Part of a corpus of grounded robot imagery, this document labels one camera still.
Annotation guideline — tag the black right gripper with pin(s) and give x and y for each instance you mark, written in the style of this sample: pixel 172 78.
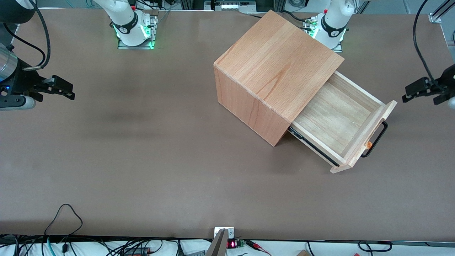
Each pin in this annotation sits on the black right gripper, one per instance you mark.
pixel 25 81

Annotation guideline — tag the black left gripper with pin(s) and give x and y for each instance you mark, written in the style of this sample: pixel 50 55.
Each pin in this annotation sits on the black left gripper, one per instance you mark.
pixel 447 83

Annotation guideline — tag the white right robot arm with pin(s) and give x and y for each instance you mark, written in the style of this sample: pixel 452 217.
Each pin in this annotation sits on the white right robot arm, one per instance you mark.
pixel 128 25

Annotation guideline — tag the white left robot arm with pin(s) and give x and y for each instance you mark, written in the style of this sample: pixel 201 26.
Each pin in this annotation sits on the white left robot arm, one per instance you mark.
pixel 334 21

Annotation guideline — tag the light wooden drawer cabinet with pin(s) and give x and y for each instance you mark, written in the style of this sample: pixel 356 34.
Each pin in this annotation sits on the light wooden drawer cabinet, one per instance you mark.
pixel 277 67

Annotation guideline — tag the black and orange device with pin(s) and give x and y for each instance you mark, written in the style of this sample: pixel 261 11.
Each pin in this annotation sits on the black and orange device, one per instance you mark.
pixel 137 251

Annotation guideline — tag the white power strip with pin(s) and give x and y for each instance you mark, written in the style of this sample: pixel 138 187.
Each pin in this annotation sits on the white power strip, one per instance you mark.
pixel 230 5

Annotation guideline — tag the red and black clip leads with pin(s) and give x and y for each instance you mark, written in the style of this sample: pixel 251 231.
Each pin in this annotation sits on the red and black clip leads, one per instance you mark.
pixel 257 246

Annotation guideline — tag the red digit display module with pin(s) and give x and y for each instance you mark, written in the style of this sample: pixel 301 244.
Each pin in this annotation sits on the red digit display module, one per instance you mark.
pixel 233 244

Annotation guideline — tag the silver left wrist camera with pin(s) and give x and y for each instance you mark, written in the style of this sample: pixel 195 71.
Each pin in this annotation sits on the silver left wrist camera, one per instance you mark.
pixel 451 103

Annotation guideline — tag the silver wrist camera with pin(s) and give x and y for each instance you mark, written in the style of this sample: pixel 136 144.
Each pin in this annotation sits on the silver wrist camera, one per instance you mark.
pixel 451 103
pixel 16 103

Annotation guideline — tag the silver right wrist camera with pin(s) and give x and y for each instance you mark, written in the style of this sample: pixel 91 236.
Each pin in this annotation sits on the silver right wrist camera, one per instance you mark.
pixel 16 103

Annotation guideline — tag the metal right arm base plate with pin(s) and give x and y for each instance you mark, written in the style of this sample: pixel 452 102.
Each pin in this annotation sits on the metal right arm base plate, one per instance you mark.
pixel 122 46

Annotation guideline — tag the aluminium frame profile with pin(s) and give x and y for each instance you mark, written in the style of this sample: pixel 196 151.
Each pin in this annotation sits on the aluminium frame profile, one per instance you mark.
pixel 439 12

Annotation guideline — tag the grey metal camera bar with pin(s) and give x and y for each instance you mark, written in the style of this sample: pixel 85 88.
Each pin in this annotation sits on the grey metal camera bar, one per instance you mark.
pixel 217 245

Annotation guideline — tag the silver table edge bracket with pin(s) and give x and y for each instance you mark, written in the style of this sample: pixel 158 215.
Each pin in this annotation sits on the silver table edge bracket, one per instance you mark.
pixel 231 231

